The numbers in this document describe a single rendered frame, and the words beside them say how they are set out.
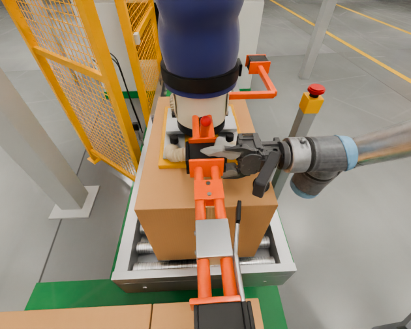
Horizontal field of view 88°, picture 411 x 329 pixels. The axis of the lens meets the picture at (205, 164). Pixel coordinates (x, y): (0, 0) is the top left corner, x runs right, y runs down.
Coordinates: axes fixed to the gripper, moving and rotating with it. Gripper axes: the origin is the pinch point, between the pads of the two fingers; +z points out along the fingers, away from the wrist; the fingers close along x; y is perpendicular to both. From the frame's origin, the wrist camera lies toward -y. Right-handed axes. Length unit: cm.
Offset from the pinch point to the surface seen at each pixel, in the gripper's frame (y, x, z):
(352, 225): 34, -110, -111
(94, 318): -22, -55, 41
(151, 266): -5, -54, 23
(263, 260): -5, -55, -24
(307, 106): 44, -13, -47
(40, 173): 57, -63, 102
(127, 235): 7, -50, 34
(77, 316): -21, -55, 47
